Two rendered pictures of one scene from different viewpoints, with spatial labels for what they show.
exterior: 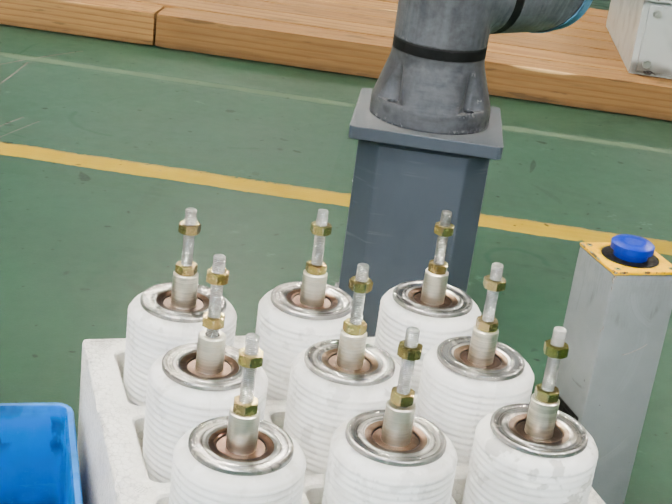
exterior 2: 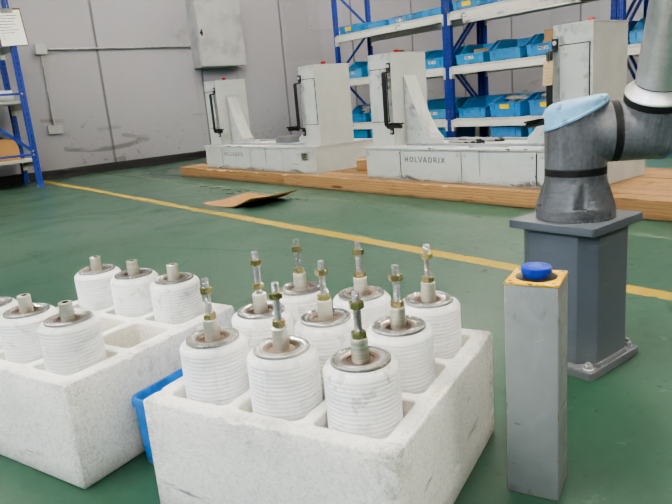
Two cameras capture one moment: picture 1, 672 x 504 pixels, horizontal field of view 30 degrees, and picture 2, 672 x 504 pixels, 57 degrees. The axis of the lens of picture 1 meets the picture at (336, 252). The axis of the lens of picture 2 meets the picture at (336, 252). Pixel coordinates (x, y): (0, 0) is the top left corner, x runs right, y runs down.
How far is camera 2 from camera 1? 0.81 m
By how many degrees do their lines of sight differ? 48
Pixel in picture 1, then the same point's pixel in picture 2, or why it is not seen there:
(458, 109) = (572, 207)
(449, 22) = (562, 153)
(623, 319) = (519, 317)
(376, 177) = (528, 251)
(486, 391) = (377, 341)
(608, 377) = (518, 359)
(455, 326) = (422, 313)
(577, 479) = (354, 388)
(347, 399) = (302, 332)
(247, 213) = not seen: hidden behind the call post
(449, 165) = (567, 242)
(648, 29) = not seen: outside the picture
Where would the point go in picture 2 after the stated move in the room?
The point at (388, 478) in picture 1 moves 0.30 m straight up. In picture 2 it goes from (251, 363) to (222, 127)
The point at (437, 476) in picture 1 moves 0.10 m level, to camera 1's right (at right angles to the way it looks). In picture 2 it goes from (275, 367) to (327, 390)
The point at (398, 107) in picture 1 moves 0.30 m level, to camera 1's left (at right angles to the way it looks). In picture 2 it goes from (539, 208) to (423, 199)
